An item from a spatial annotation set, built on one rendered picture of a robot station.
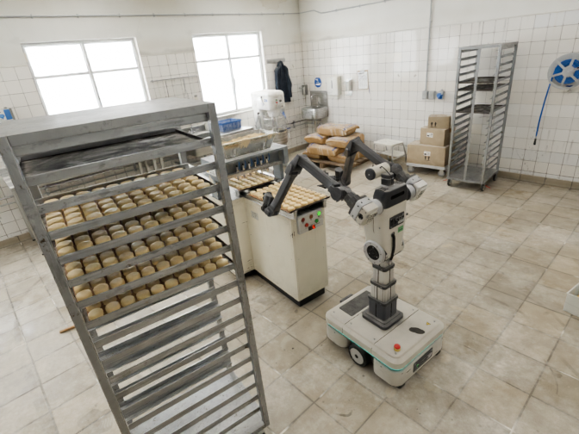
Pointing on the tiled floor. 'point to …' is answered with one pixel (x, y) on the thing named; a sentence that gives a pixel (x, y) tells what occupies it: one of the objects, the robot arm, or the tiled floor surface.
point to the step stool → (392, 148)
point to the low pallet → (337, 163)
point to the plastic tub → (572, 301)
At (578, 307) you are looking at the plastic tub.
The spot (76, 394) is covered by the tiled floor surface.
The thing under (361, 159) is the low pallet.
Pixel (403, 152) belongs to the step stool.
